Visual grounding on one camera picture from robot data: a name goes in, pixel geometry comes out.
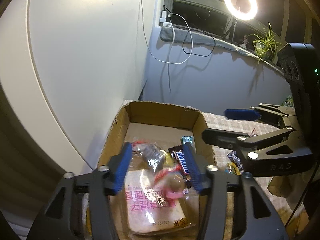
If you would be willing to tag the white framed window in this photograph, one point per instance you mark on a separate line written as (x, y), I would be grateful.
(200, 12)

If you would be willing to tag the red snack packet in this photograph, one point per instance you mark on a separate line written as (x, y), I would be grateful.
(165, 172)

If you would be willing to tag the black tripod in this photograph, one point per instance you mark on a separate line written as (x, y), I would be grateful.
(234, 30)

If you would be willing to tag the yellow strip packet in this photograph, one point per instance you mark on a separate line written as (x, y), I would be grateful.
(168, 158)

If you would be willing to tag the dark blue snack bar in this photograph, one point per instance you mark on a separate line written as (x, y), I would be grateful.
(235, 158)

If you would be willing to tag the white cabinet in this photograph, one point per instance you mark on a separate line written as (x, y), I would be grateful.
(87, 67)

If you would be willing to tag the small wrapped candy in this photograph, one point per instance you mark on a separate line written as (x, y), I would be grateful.
(253, 132)

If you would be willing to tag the potted spider plant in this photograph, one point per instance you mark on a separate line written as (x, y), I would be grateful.
(266, 42)

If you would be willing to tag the green printed bag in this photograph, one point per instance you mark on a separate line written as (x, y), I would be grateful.
(287, 102)

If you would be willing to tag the brown cardboard box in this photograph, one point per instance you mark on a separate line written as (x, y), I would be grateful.
(160, 115)

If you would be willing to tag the white charger plug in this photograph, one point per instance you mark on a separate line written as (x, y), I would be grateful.
(164, 14)
(166, 23)

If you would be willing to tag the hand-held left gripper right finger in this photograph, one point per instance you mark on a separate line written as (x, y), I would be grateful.
(193, 167)

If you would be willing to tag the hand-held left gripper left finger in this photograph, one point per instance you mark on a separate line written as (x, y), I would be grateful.
(122, 165)

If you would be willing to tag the clear bread packet pink print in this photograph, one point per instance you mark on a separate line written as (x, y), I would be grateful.
(155, 210)

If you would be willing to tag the grey windowsill mat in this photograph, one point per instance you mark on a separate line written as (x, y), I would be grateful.
(200, 38)

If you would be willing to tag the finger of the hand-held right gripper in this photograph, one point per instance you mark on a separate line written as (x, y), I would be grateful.
(240, 113)
(225, 138)

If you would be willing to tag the yellow green candy packet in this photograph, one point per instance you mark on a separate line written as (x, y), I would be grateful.
(233, 169)

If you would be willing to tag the brown chocolate bar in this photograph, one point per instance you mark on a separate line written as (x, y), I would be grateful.
(182, 161)

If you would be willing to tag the small pink packet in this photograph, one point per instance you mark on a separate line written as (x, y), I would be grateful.
(175, 194)

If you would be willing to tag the clear packet dark contents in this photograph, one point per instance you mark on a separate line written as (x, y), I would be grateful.
(151, 153)

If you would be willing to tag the pale yellow cloth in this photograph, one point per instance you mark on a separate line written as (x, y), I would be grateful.
(282, 187)

